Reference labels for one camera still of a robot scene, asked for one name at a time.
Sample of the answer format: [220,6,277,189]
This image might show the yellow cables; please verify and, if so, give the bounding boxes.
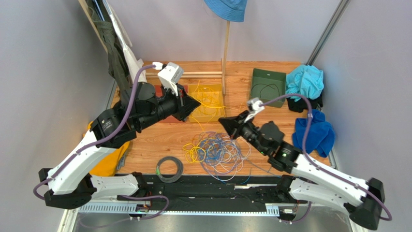
[182,80,245,164]

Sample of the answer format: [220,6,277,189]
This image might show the black cloth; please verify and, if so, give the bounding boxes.
[286,95,323,113]

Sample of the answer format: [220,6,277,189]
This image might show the corner aluminium profile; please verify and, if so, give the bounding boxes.
[305,0,351,65]

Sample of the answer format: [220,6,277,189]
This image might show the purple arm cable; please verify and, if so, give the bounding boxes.
[257,93,393,224]
[32,64,170,221]

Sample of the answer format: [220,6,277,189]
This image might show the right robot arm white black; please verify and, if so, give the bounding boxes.
[218,111,385,231]

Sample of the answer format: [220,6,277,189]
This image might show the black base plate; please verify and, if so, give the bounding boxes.
[134,174,298,211]

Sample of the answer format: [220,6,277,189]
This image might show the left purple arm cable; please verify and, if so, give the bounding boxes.
[32,64,170,221]

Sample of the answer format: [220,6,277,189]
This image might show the wooden clothes rack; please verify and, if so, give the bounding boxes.
[78,0,107,53]

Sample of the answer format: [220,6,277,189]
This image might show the blue cables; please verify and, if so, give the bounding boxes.
[193,130,251,185]

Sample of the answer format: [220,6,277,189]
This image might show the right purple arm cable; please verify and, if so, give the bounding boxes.
[257,93,393,224]

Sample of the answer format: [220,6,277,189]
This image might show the olive green garment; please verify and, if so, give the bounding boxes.
[86,0,132,91]

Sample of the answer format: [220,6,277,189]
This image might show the blue bucket hat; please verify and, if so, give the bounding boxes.
[204,0,248,22]

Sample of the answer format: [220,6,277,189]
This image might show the white cables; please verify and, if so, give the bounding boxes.
[193,130,284,181]

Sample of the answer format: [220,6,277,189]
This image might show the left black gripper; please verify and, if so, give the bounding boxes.
[137,82,202,132]

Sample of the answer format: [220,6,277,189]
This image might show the turquoise cloth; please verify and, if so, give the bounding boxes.
[285,65,324,102]

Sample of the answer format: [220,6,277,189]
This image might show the royal blue towel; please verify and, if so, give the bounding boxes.
[292,110,335,158]

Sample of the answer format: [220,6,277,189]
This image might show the red plastic bin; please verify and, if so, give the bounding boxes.
[154,85,181,123]

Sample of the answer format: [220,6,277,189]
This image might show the black cable in green bin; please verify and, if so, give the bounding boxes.
[254,83,280,101]

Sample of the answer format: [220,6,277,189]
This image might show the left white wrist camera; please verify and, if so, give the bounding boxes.
[152,62,184,96]

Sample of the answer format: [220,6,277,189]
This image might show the wooden hat stand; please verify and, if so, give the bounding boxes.
[138,20,231,80]

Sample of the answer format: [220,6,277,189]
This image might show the coiled grey cable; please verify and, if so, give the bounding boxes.
[155,156,184,184]

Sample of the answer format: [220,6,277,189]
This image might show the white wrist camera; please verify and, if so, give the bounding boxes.
[244,98,265,122]
[152,62,184,96]

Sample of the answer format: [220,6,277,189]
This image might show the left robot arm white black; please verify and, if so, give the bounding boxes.
[39,82,200,209]

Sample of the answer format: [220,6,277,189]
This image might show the yellow orange cloth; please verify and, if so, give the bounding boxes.
[89,141,131,177]

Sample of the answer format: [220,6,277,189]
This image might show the green plastic bin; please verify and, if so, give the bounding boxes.
[249,68,286,103]

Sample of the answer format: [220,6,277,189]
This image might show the aluminium rail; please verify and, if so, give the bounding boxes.
[77,201,280,217]

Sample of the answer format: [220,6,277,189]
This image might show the yellow plastic bin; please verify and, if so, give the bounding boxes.
[188,84,226,123]

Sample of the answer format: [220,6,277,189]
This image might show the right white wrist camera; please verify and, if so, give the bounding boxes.
[244,98,265,122]

